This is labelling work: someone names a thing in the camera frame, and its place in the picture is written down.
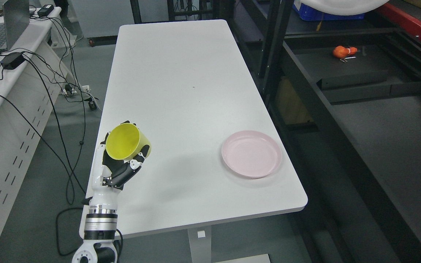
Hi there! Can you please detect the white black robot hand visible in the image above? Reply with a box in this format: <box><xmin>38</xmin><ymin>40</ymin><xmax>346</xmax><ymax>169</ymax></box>
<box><xmin>86</xmin><ymin>127</ymin><xmax>150</xmax><ymax>214</ymax></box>

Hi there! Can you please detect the yellow plastic cup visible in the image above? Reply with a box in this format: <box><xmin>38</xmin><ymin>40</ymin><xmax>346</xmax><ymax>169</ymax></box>
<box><xmin>105</xmin><ymin>122</ymin><xmax>152</xmax><ymax>160</ymax></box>

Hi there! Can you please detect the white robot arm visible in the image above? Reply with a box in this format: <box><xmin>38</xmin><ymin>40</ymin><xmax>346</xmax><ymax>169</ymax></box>
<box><xmin>72</xmin><ymin>213</ymin><xmax>119</xmax><ymax>263</ymax></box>

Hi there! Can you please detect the black metal shelf rack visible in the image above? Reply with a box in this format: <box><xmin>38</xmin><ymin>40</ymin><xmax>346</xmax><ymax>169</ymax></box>
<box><xmin>232</xmin><ymin>0</ymin><xmax>421</xmax><ymax>263</ymax></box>

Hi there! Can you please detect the orange toy on shelf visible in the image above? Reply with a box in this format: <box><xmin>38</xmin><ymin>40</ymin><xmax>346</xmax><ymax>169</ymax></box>
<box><xmin>332</xmin><ymin>46</ymin><xmax>358</xmax><ymax>59</ymax></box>

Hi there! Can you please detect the white power strip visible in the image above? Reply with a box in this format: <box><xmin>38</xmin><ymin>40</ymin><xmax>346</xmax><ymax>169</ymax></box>
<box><xmin>60</xmin><ymin>84</ymin><xmax>91</xmax><ymax>97</ymax></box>

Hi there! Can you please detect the white side desk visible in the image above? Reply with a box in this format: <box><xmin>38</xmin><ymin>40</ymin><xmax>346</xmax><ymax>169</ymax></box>
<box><xmin>0</xmin><ymin>7</ymin><xmax>74</xmax><ymax>236</ymax></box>

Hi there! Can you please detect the white table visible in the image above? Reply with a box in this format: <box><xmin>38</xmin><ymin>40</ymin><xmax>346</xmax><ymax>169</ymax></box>
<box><xmin>79</xmin><ymin>19</ymin><xmax>308</xmax><ymax>240</ymax></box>

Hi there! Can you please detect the pink plastic plate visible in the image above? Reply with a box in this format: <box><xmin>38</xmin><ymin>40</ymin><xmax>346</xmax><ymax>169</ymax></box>
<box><xmin>221</xmin><ymin>130</ymin><xmax>282</xmax><ymax>179</ymax></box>

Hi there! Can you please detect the black power adapter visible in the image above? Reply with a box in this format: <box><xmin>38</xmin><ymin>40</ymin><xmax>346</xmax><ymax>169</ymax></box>
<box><xmin>0</xmin><ymin>52</ymin><xmax>25</xmax><ymax>70</ymax></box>

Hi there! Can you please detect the black charger brick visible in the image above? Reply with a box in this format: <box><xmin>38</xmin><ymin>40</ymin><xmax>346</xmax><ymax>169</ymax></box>
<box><xmin>37</xmin><ymin>4</ymin><xmax>55</xmax><ymax>17</ymax></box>

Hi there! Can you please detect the grey laptop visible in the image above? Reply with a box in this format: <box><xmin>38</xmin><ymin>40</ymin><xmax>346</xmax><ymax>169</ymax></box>
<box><xmin>0</xmin><ymin>0</ymin><xmax>30</xmax><ymax>52</ymax></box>

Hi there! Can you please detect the red metal beam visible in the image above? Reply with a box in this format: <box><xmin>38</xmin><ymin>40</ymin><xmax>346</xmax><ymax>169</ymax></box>
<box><xmin>376</xmin><ymin>3</ymin><xmax>421</xmax><ymax>41</ymax></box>

